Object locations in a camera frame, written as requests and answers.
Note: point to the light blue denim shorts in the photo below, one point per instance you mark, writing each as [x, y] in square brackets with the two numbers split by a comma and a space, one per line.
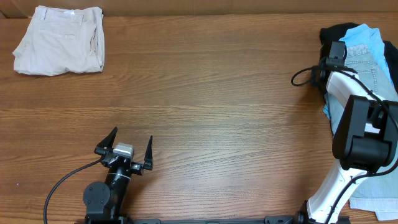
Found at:
[376, 194]

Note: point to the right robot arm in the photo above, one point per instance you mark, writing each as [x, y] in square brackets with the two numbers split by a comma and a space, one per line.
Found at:
[365, 141]

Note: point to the black garment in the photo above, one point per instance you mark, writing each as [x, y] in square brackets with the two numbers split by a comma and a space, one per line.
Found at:
[352, 34]

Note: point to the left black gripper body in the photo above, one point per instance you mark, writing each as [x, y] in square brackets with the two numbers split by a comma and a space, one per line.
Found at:
[119, 162]

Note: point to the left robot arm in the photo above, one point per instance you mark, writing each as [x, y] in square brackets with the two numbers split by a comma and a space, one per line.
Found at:
[104, 200]

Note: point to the light blue shirt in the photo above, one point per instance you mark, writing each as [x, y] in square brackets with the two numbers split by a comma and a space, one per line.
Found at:
[367, 54]

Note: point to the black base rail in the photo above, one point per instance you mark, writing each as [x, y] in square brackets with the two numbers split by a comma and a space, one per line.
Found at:
[265, 220]

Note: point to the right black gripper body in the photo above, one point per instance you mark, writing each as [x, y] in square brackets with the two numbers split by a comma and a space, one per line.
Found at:
[336, 50]

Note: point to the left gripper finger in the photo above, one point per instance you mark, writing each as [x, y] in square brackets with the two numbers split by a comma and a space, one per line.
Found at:
[148, 159]
[108, 141]

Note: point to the folded beige trousers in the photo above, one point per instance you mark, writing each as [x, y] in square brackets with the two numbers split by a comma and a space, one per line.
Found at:
[58, 41]

